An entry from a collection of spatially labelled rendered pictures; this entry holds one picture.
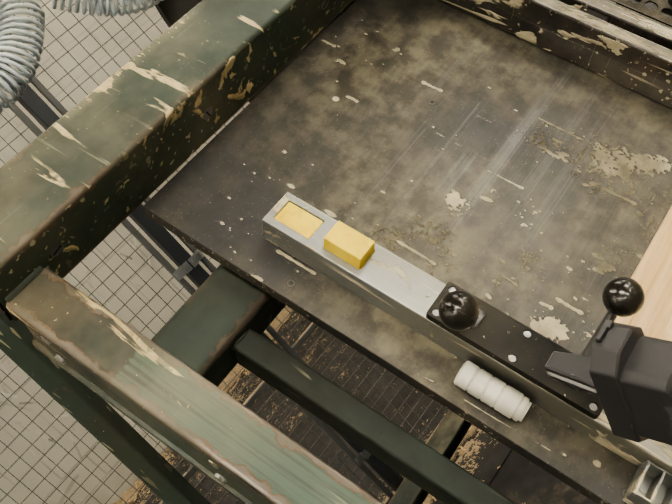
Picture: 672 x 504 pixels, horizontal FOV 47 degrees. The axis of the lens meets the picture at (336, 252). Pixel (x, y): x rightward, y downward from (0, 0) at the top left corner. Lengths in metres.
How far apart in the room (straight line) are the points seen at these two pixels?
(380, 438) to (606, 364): 0.31
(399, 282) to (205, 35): 0.40
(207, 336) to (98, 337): 0.14
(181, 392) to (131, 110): 0.34
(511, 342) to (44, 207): 0.51
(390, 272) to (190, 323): 0.24
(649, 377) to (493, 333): 0.22
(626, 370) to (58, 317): 0.56
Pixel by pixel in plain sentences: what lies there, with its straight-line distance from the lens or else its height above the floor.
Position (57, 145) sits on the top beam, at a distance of 0.92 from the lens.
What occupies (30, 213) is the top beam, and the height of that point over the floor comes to 1.82.
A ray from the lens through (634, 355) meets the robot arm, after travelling 0.67.
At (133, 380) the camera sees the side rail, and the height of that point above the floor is 1.64.
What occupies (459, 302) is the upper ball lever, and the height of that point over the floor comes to 1.52.
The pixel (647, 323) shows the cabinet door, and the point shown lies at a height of 1.30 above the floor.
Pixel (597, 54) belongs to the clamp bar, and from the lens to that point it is 1.14.
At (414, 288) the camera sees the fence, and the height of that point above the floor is 1.50.
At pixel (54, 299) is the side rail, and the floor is 1.74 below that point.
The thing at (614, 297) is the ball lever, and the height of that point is 1.42.
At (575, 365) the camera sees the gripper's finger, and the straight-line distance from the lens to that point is 0.72.
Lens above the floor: 1.83
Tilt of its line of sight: 18 degrees down
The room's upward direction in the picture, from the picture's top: 41 degrees counter-clockwise
